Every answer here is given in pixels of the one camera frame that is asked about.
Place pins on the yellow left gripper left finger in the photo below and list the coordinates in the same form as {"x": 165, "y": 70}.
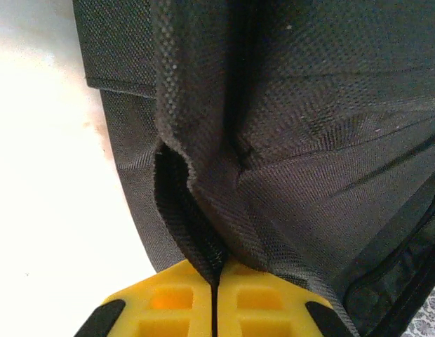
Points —
{"x": 168, "y": 302}

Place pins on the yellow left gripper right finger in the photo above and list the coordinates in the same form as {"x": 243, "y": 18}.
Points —
{"x": 259, "y": 309}

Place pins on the black backpack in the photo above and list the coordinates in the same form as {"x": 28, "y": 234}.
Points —
{"x": 273, "y": 105}

